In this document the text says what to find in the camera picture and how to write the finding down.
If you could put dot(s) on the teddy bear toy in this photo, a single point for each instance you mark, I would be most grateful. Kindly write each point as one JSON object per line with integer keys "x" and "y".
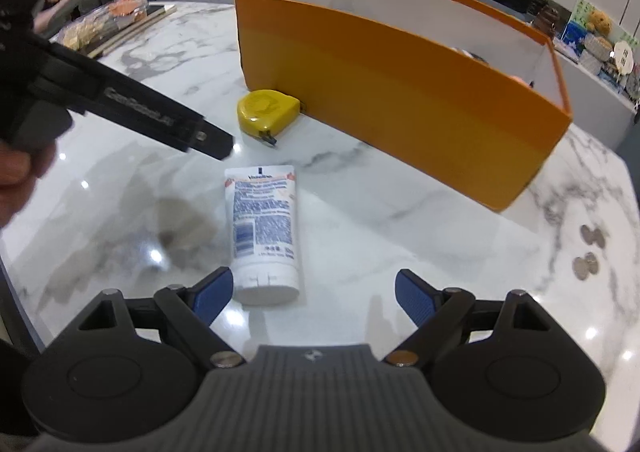
{"x": 598, "y": 21}

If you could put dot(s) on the white lotion tube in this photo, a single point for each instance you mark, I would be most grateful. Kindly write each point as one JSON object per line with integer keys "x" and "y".
{"x": 261, "y": 211}

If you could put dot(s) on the person's left hand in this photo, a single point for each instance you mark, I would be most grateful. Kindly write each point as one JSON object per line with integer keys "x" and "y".
{"x": 19, "y": 174}

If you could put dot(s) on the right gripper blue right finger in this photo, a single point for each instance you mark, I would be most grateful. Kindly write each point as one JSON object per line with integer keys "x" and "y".
{"x": 438, "y": 314}

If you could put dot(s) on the silver coin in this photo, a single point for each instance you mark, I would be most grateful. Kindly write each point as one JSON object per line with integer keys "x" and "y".
{"x": 580, "y": 268}
{"x": 598, "y": 238}
{"x": 592, "y": 263}
{"x": 586, "y": 233}

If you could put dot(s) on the brown camera bag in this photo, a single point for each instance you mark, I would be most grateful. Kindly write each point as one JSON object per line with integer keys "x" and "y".
{"x": 545, "y": 17}

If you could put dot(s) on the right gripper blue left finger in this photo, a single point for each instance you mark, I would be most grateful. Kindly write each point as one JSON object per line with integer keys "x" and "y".
{"x": 186, "y": 314}

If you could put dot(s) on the clear snack container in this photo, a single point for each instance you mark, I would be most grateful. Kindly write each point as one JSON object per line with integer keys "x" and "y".
{"x": 100, "y": 24}

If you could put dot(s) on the book stack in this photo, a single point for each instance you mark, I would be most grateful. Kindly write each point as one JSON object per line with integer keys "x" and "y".
{"x": 129, "y": 33}

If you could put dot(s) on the orange cardboard box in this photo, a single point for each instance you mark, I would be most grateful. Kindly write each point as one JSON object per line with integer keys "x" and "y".
{"x": 455, "y": 88}

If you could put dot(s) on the yellow tape measure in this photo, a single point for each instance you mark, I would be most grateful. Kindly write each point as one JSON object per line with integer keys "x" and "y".
{"x": 264, "y": 114}

